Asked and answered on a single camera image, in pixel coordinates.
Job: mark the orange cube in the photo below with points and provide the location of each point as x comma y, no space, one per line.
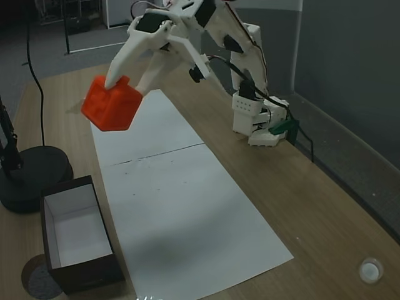
112,106

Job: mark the brown cardboard box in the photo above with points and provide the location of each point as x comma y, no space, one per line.
81,272

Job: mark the white paper sheet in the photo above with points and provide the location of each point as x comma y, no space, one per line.
187,225
156,134

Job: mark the green table clamp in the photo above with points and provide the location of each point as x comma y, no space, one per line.
286,126

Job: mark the black desk stand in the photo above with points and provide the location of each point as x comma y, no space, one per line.
37,178

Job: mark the white round table cap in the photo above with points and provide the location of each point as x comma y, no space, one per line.
370,270

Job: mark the white gripper camera mount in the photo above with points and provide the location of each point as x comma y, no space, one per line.
193,53

